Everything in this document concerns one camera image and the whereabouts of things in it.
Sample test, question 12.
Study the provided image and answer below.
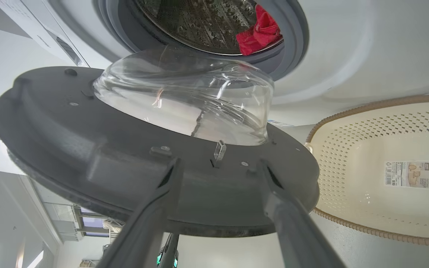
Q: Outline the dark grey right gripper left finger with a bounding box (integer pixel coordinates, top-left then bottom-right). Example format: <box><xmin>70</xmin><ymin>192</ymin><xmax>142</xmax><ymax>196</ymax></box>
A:
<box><xmin>95</xmin><ymin>158</ymin><xmax>184</xmax><ymax>268</ymax></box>

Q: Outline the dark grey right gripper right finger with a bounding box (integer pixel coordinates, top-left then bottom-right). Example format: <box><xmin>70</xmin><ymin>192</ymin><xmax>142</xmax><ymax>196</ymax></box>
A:
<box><xmin>257</xmin><ymin>160</ymin><xmax>345</xmax><ymax>268</ymax></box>

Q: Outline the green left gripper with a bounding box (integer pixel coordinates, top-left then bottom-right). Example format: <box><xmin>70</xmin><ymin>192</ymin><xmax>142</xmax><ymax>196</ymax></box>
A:
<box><xmin>157</xmin><ymin>233</ymin><xmax>180</xmax><ymax>268</ymax></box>

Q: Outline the dark grey glass washer door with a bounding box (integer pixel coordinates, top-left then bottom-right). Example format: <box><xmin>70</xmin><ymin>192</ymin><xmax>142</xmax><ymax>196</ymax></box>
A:
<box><xmin>0</xmin><ymin>45</ymin><xmax>320</xmax><ymax>238</ymax></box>

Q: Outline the red garment with white trim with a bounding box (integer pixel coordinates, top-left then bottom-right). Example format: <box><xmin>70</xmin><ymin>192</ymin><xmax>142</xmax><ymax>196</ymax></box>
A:
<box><xmin>236</xmin><ymin>4</ymin><xmax>283</xmax><ymax>56</ymax></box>

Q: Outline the cream laundry basket brown rim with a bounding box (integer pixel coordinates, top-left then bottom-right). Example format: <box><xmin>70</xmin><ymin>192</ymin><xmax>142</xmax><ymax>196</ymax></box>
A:
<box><xmin>305</xmin><ymin>95</ymin><xmax>429</xmax><ymax>246</ymax></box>

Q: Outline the white barcode basket label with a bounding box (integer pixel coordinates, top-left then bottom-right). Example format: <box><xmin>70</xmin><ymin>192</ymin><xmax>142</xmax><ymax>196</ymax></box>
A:
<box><xmin>384</xmin><ymin>161</ymin><xmax>429</xmax><ymax>188</ymax></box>

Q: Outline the white front-load washing machine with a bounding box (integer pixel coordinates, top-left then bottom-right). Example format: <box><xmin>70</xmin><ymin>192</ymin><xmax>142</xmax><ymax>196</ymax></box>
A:
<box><xmin>0</xmin><ymin>0</ymin><xmax>429</xmax><ymax>129</ymax></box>

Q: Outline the blue energy label sticker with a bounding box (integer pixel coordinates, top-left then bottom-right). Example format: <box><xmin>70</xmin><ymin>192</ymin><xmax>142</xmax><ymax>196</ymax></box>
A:
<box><xmin>267</xmin><ymin>119</ymin><xmax>294</xmax><ymax>128</ymax></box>

